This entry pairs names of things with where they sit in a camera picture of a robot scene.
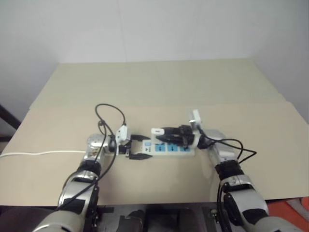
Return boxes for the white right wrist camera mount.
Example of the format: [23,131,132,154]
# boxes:
[185,109,203,149]

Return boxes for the black frame furniture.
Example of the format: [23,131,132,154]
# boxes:
[0,103,22,155]

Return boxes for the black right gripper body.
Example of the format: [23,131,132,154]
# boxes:
[178,124,195,149]

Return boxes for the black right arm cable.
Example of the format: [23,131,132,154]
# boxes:
[199,130,257,232]

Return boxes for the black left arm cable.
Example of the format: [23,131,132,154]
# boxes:
[56,103,128,214]

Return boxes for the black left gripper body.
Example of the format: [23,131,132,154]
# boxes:
[119,134,134,159]

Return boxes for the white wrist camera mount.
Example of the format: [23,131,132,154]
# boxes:
[115,125,133,156]
[185,109,203,149]

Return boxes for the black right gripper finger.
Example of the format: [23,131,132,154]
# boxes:
[161,126,180,135]
[155,135,182,145]

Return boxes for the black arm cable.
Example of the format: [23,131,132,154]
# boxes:
[199,130,257,232]
[56,103,128,214]

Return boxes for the orange object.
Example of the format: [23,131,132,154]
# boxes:
[267,197,309,232]

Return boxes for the white power strip blue sockets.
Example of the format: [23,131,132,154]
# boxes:
[141,138,196,157]

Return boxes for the dark rounded shape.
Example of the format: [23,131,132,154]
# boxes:
[120,209,147,232]

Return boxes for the beige cardboard sheet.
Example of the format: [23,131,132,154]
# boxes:
[0,100,309,208]

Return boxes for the white power strip cord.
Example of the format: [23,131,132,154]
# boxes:
[0,150,87,159]

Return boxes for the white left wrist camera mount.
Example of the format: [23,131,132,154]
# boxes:
[115,125,133,156]

